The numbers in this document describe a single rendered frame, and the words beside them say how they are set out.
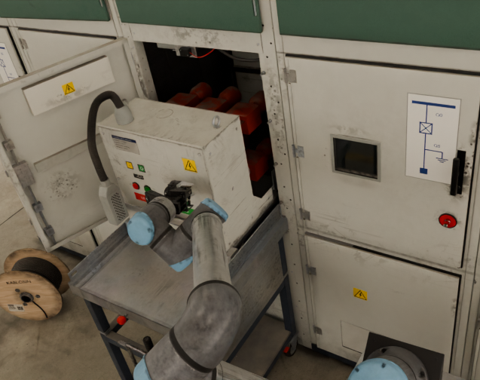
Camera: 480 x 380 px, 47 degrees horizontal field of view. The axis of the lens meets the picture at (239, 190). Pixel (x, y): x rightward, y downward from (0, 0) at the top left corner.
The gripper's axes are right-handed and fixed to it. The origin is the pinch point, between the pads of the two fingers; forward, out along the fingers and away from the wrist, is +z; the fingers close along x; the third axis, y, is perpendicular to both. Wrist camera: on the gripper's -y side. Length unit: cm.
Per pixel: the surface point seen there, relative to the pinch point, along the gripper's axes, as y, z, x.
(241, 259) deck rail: 15.2, 10.5, -33.8
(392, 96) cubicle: 69, 9, 29
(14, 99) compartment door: -66, 1, 30
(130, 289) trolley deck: -23.7, -7.6, -40.9
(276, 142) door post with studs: 25.8, 29.4, 7.4
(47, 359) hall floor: -109, 28, -119
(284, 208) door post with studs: 25, 38, -24
